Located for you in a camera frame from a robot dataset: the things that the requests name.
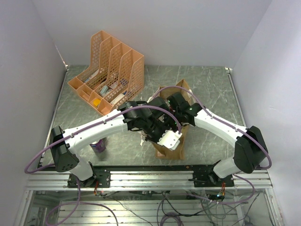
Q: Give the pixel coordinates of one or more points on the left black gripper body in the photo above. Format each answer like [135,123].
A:
[154,130]

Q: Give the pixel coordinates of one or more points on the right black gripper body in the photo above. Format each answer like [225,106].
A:
[176,114]

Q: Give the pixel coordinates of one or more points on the burlap canvas tote bag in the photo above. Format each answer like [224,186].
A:
[164,92]

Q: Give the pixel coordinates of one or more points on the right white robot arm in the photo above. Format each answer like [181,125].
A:
[248,143]

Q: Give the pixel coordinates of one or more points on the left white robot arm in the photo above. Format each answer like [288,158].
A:
[152,120]

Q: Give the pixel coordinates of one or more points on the purple fanta can front left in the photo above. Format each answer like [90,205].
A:
[98,146]

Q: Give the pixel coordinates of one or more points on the orange plastic file organizer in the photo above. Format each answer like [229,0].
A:
[115,74]

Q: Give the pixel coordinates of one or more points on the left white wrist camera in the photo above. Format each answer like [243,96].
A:
[170,139]

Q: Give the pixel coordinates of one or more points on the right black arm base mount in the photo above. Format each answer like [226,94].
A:
[210,179]

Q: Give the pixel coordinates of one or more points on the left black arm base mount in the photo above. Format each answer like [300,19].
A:
[101,179]

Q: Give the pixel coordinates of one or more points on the aluminium frame rail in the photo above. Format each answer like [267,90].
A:
[145,180]

